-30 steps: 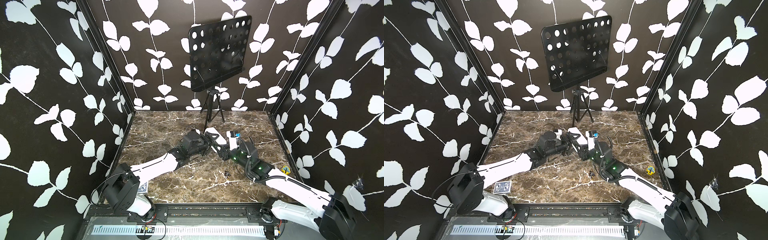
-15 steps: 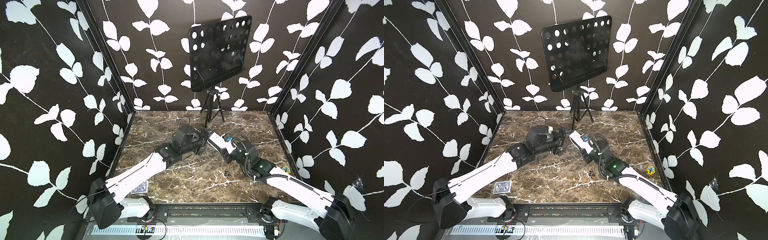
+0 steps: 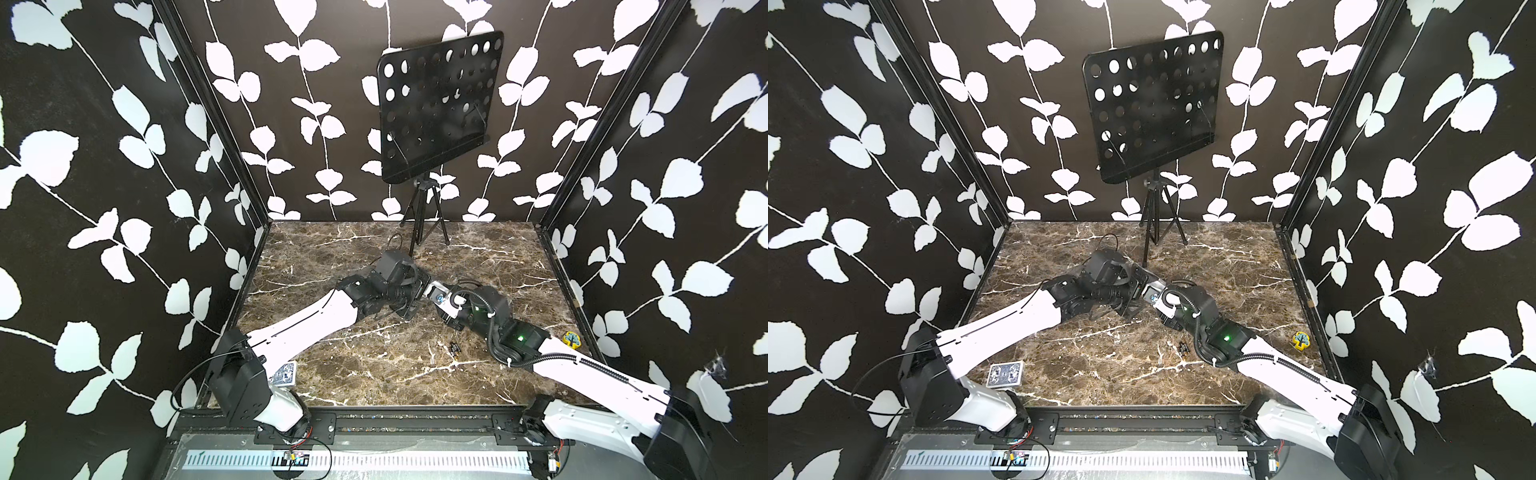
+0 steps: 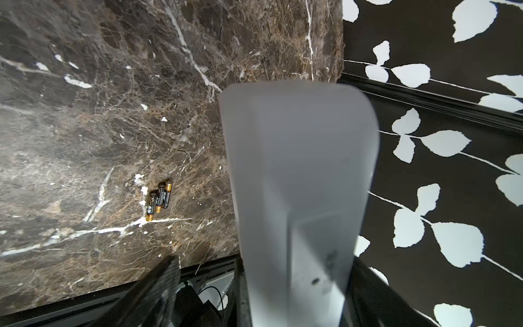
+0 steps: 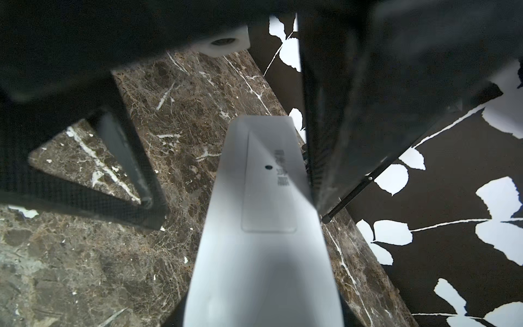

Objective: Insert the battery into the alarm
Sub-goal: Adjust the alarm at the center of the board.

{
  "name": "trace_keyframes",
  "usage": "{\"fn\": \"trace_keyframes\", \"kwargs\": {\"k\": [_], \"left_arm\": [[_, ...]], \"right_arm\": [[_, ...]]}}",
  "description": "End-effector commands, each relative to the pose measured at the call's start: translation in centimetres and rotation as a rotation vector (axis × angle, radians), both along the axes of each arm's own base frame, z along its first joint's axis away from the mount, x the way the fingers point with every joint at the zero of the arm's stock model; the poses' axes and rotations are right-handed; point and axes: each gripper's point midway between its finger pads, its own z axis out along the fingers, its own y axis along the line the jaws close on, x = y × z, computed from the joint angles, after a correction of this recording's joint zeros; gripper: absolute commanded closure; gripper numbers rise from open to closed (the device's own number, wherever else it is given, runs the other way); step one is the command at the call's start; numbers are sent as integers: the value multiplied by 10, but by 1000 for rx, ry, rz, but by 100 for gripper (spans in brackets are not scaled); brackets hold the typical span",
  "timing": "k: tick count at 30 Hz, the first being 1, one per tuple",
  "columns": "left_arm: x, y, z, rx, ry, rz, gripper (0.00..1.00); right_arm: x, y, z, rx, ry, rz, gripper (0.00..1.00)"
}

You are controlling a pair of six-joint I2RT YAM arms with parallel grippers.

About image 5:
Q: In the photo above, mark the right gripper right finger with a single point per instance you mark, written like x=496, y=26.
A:
x=378, y=74

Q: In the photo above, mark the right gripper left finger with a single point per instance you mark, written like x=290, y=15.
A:
x=78, y=153

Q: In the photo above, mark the white digital alarm clock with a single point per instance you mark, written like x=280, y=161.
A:
x=262, y=258

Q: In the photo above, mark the black perforated music stand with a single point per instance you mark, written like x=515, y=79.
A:
x=327, y=218

